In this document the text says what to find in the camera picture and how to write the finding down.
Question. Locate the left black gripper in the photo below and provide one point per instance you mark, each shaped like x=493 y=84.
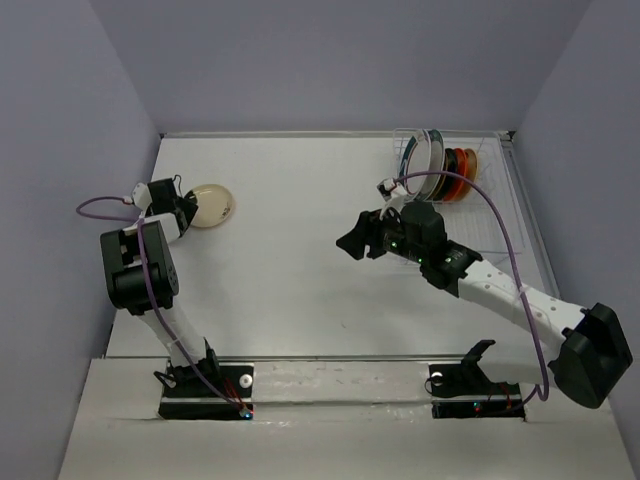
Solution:
x=188 y=209

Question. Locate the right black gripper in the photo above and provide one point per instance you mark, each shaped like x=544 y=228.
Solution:
x=367 y=231

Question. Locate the cream plate with black patch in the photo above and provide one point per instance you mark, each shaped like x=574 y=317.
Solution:
x=215 y=204

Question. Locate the white plate green red rim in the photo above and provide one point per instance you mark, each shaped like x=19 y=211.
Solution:
x=416 y=158

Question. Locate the yellow black patterned plate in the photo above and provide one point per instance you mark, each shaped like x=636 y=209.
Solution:
x=448 y=184

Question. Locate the orange plate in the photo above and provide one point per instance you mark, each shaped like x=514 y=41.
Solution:
x=459 y=187

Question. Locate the white plate teal lettered rim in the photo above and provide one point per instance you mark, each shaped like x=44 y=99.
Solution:
x=436 y=163

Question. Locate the cream plate with small motifs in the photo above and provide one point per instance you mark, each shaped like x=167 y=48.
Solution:
x=472 y=164

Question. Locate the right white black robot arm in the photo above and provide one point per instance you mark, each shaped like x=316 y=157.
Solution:
x=585 y=351

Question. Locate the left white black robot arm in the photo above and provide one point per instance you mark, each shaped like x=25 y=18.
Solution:
x=141 y=278

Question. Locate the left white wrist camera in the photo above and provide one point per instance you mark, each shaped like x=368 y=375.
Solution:
x=140 y=196

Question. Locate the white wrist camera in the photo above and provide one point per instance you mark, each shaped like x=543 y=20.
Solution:
x=394 y=195
x=140 y=196

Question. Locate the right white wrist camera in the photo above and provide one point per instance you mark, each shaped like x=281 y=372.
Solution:
x=394 y=195

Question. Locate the clear wire dish rack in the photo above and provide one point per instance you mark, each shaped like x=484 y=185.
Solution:
x=489 y=204

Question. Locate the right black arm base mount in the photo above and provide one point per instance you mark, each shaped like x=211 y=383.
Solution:
x=461 y=390

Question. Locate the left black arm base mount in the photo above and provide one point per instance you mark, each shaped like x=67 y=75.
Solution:
x=192 y=400

